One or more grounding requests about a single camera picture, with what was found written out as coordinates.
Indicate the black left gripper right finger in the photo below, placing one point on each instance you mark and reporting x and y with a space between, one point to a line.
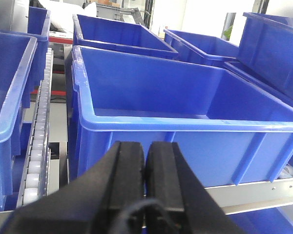
189 207

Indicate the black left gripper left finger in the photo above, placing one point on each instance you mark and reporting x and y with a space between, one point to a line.
89 204

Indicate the lower roller track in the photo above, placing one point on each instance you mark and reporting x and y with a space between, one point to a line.
35 175

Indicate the steel front crossbar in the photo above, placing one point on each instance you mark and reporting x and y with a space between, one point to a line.
233 199

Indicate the lower centre blue bin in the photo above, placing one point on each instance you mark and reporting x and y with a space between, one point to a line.
229 130

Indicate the blue bin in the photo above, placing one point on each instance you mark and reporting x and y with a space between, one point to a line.
16 56
38 26
119 36
201 49
266 221
271 56
229 130

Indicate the lower right blue bin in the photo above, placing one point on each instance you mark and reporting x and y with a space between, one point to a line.
266 221

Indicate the rear right blue bin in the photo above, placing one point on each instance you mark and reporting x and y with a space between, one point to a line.
201 49

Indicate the rear centre blue bin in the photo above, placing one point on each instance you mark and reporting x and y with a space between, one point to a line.
119 36

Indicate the upper right blue bin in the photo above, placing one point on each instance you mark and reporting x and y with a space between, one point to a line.
271 56

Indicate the lower left blue bin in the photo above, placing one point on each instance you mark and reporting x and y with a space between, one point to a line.
16 56

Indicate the rear left blue bin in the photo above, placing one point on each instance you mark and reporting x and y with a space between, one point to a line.
38 26

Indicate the red metal frame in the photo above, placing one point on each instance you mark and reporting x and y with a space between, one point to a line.
58 45

